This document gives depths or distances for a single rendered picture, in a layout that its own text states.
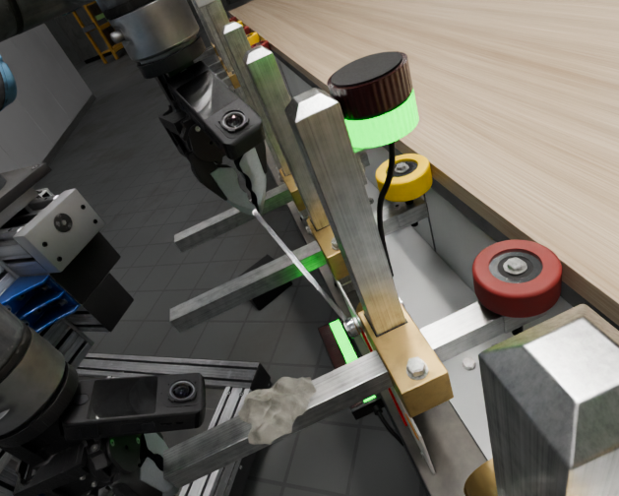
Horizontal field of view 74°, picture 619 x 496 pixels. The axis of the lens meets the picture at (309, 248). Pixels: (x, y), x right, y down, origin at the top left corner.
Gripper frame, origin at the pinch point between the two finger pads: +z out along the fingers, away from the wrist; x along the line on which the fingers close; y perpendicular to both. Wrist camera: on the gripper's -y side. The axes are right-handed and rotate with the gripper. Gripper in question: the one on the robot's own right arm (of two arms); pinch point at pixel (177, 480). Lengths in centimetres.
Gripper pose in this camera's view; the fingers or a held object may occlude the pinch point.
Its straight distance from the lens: 53.7
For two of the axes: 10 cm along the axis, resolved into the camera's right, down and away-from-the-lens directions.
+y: -9.1, 4.1, -0.3
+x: 2.7, 5.4, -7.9
